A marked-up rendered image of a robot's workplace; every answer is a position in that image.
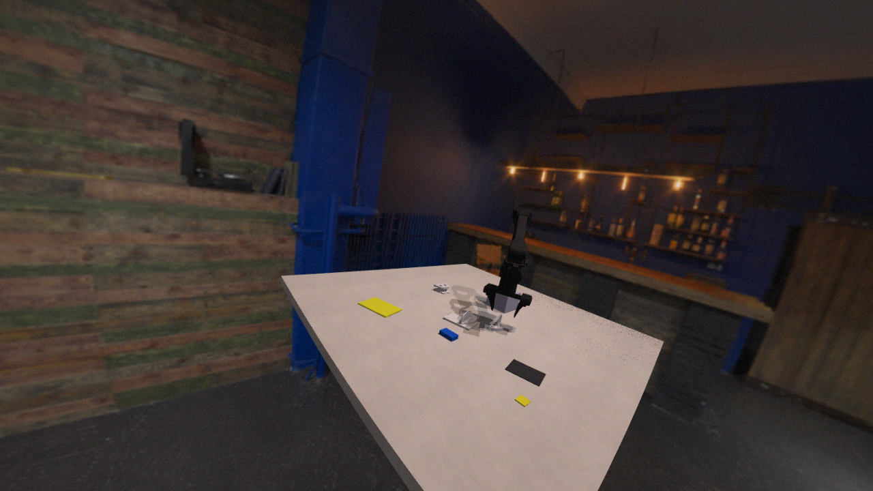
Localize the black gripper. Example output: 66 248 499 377
483 276 533 318

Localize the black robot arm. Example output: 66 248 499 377
497 208 532 289

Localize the blue rectangular block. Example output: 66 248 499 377
439 328 458 341

